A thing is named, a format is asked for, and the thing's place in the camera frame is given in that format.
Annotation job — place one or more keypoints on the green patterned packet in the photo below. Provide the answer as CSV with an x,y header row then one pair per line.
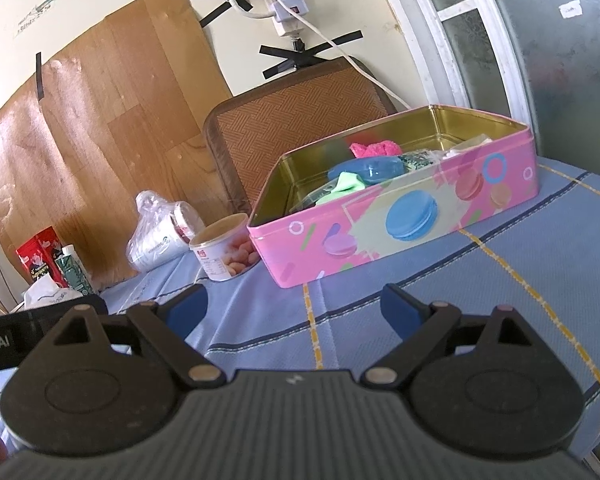
x,y
420,159

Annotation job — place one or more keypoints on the pink tin box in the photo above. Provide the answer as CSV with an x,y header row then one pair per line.
x,y
410,240

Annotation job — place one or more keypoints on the short black tape strip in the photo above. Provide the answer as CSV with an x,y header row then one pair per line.
x,y
280,52

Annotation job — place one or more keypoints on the white window sticker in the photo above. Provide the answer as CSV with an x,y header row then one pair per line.
x,y
570,10

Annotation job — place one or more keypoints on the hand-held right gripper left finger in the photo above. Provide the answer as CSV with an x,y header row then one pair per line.
x,y
187,307

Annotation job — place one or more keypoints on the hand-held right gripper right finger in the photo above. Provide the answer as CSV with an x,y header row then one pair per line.
x,y
400,307

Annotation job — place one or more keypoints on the plastic bag of cups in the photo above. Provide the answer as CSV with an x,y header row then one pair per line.
x,y
150,245

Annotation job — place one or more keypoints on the red carton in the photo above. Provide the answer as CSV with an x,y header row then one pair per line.
x,y
40,260

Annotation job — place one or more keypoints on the white power strip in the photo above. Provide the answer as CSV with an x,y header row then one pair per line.
x,y
285,0

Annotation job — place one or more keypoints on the paper snack tub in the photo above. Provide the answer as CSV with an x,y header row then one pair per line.
x,y
217,260

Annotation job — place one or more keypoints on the green carton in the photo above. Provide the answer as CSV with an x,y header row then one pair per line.
x,y
75,272

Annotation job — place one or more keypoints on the blue striped sheet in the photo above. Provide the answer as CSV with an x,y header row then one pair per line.
x,y
480,270

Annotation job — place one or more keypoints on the white tissue pack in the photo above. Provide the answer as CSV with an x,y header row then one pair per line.
x,y
42,295

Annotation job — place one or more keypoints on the blue oval case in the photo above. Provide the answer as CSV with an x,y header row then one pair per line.
x,y
375,169

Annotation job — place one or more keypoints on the white window frame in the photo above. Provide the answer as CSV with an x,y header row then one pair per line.
x,y
475,35

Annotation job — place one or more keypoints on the white wet wipes pack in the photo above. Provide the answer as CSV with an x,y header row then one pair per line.
x,y
467,145

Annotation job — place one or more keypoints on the black chair base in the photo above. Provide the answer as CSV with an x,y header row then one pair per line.
x,y
325,50

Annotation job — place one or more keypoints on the light green cloth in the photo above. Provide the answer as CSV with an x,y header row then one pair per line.
x,y
347,184

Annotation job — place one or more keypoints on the pink cloth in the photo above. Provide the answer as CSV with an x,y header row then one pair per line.
x,y
375,149

